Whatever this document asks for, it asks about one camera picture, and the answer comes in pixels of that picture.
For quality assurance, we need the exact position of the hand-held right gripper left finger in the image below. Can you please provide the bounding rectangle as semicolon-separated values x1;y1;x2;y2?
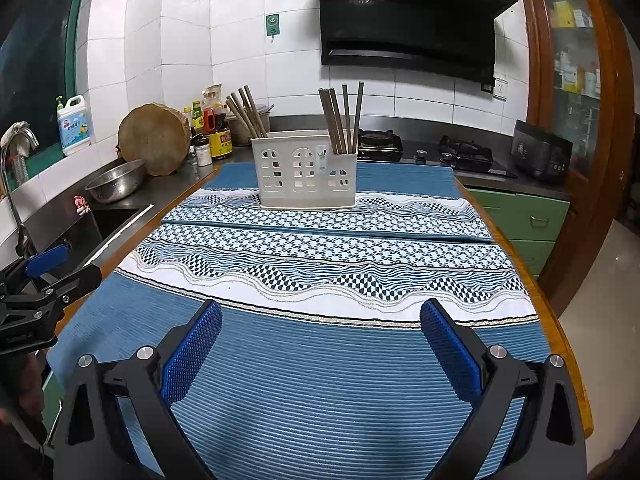
47;299;223;480

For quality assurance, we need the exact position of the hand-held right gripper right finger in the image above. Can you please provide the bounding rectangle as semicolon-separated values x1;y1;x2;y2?
419;297;588;480

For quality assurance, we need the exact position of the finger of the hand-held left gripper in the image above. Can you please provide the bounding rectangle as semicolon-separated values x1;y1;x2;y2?
0;262;103;331
0;242;71;296

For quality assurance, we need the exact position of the white plastic utensil holder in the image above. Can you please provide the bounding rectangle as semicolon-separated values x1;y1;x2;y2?
251;130;358;209

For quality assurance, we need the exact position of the group of wooden chopsticks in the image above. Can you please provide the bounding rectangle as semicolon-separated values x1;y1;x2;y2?
225;81;366;156

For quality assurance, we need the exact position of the person's left forearm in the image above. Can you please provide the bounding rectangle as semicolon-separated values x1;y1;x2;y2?
0;352;51;453

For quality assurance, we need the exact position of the stainless steel sink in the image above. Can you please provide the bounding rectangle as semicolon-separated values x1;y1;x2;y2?
20;195;156;281

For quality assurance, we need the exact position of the stainless steel bowl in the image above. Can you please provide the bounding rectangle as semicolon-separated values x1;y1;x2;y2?
84;159;147;204

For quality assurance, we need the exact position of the blue patterned table mat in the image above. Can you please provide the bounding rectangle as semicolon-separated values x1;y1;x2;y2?
47;222;551;480
162;161;495;245

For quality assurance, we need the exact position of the steel faucet with cloth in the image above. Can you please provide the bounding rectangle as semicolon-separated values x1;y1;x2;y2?
0;121;41;256

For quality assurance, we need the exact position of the white detergent bottle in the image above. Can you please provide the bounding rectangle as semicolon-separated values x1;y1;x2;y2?
56;94;92;156

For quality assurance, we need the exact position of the green base cabinet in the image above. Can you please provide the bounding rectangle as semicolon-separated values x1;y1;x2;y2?
462;185;571;281

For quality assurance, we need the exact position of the round wooden cutting board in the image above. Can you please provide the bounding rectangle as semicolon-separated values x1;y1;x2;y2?
117;103;192;177

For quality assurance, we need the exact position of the black gas stove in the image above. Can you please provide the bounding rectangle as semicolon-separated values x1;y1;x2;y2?
357;129;518;180

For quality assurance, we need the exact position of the dark window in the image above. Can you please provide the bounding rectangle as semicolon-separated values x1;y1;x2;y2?
0;0;96;171

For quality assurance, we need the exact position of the yellow label sauce bottle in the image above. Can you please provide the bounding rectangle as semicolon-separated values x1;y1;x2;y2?
207;109;233;160

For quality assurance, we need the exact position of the black kitchen appliance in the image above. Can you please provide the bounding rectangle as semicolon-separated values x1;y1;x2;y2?
511;120;573;184

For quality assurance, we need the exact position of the steel cooking pot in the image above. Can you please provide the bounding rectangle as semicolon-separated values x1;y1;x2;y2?
232;102;275;147

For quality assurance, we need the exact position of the wooden glass door cabinet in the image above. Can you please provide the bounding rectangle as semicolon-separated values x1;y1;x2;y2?
515;0;636;311

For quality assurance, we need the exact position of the black range hood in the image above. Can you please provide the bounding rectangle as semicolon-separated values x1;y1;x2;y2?
310;0;518;78

